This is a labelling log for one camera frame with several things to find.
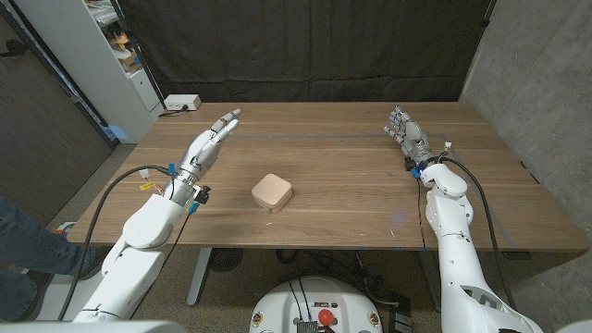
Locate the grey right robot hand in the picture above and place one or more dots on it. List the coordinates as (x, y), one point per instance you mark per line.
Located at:
(411, 136)

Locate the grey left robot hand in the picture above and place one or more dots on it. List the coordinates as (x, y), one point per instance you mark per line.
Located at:
(201, 152)

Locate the pink square jewelry box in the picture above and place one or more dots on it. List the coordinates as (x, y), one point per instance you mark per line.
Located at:
(272, 190)

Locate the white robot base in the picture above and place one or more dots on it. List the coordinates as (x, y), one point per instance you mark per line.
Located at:
(282, 305)

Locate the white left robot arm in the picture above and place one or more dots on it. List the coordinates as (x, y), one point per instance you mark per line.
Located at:
(139, 250)

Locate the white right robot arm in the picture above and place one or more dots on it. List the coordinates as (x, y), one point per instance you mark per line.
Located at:
(458, 250)

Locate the white power strip box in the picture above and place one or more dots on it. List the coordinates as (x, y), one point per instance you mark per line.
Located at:
(181, 102)

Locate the brown cardboard box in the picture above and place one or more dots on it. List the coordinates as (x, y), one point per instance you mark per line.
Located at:
(129, 60)

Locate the black backdrop stand pole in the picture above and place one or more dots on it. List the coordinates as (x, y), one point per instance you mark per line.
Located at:
(143, 67)

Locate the round black floor fan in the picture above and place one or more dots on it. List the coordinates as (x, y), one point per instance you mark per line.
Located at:
(225, 259)

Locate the black fabric backdrop curtain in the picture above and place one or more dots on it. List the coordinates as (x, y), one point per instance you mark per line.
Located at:
(314, 46)

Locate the yellow toy figure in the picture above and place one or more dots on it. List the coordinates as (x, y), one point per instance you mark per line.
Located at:
(120, 41)

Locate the white shelf cabinet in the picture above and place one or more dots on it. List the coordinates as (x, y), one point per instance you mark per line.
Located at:
(88, 60)

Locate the orange white floor item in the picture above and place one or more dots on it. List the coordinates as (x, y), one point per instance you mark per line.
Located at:
(65, 229)

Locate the person's leg in jeans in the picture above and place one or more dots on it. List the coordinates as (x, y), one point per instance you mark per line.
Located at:
(32, 250)

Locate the red emergency stop button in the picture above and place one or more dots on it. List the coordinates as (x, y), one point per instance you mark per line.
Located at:
(325, 317)

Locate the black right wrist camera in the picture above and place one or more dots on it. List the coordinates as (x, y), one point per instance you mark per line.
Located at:
(409, 164)

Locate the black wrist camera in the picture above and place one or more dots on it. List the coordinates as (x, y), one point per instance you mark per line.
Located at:
(202, 194)
(409, 164)

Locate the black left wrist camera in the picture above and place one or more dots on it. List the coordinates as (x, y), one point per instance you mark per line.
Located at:
(202, 194)

